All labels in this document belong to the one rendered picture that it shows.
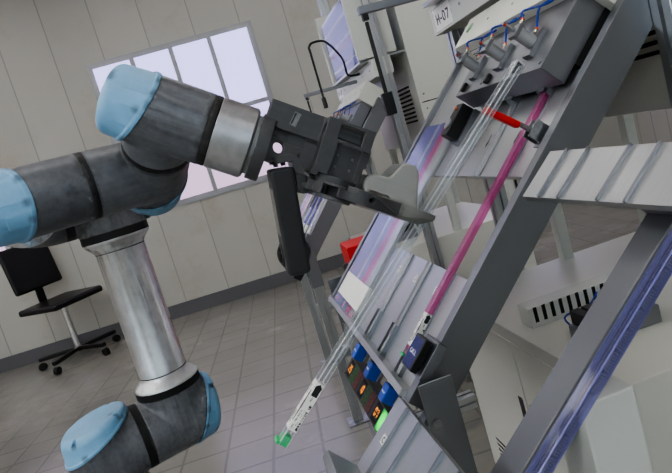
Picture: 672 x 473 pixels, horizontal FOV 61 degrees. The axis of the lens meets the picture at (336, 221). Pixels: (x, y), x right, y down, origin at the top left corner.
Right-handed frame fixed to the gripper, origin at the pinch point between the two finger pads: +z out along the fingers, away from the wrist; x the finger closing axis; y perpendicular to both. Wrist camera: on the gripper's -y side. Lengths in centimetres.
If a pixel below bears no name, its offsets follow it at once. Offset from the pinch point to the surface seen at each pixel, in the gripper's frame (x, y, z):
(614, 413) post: -14.0, -12.3, 19.9
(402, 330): 33.9, -18.3, 15.9
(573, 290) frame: 47, -2, 56
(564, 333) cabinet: 39, -11, 51
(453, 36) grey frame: 85, 52, 25
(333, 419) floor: 168, -85, 53
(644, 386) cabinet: 15, -13, 50
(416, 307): 33.1, -13.6, 16.8
